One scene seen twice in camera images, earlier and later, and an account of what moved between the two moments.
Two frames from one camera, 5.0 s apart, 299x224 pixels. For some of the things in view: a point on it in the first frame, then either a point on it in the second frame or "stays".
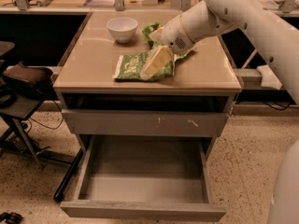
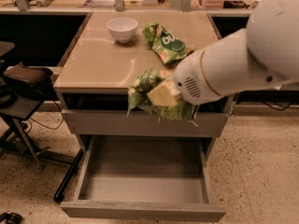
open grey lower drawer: x=143 y=177 stays
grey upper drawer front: x=144 y=123 stays
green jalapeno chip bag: x=129 y=67 to x=147 y=82
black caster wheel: x=10 y=217 stays
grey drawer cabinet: x=192 y=102 stays
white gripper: x=173 y=35 to x=189 y=77
